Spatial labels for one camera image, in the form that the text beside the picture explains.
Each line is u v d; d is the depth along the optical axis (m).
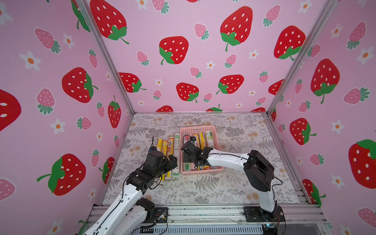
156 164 0.58
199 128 1.13
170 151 0.95
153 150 0.71
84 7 0.68
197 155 0.68
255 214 0.73
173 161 0.70
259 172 0.52
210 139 1.01
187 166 0.86
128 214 0.57
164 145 0.98
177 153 0.92
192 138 0.81
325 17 0.72
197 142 1.00
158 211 0.75
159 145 0.99
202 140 0.99
